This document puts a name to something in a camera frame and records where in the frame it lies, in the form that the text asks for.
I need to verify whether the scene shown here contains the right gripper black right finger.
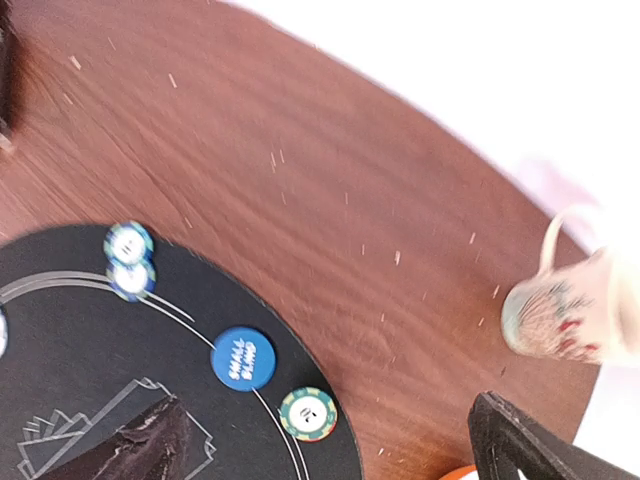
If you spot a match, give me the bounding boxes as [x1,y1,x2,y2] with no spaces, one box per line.
[468,391,636,480]

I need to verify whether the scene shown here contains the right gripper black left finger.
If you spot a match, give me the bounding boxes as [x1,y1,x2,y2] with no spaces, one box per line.
[34,393,200,479]

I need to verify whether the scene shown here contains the blue small blind button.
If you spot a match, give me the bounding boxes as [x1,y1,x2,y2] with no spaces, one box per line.
[211,327,277,392]

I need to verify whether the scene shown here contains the green yellow poker chip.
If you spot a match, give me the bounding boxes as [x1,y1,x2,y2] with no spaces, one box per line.
[279,387,338,442]

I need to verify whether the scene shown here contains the green white poker chip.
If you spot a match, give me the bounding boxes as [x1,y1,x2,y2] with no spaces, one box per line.
[103,221,154,266]

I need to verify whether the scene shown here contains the orange white bowl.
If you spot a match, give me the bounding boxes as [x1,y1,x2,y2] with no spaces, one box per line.
[440,465,478,480]

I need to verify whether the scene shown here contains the round black poker mat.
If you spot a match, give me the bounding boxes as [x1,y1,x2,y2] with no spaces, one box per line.
[1,225,363,479]

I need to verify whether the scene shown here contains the patterned ceramic mug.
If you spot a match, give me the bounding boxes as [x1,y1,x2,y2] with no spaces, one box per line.
[501,205,639,367]

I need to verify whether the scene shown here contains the black poker chip case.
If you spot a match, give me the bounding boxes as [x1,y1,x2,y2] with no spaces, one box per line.
[0,0,17,153]

